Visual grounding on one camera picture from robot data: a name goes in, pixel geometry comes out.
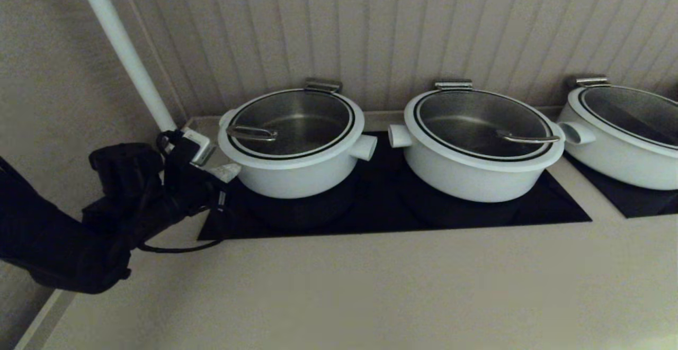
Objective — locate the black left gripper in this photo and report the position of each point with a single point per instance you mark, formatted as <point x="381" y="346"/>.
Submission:
<point x="196" y="191"/>

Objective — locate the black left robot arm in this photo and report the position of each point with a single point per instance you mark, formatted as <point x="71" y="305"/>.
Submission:
<point x="63" y="233"/>

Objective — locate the white round pot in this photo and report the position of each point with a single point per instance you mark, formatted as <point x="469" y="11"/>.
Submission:
<point x="296" y="180"/>
<point x="625" y="167"/>
<point x="466" y="183"/>

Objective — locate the wide black glass cooktop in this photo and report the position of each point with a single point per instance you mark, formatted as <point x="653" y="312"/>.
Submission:
<point x="371" y="217"/>

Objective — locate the white metal pole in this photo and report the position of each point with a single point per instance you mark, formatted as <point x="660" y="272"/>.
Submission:
<point x="122" y="43"/>

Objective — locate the narrow black glass cooktop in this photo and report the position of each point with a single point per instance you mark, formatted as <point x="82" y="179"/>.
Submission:
<point x="635" y="204"/>

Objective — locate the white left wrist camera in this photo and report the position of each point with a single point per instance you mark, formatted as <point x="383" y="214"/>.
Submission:
<point x="197" y="143"/>

